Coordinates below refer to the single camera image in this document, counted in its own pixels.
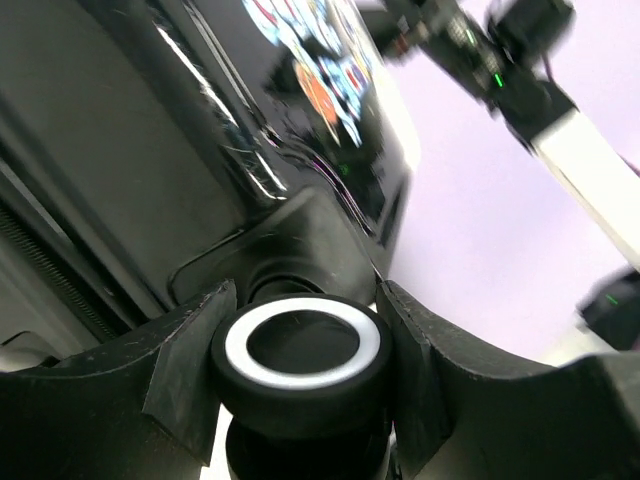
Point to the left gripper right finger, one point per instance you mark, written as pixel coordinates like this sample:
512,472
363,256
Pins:
465,409

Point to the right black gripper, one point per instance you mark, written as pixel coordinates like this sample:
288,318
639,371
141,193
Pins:
493,64

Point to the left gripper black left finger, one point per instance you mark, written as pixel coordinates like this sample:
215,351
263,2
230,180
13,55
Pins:
142,406

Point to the black suitcase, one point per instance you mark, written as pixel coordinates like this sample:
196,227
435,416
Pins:
151,150

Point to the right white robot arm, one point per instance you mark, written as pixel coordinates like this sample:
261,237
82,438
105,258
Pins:
500,241

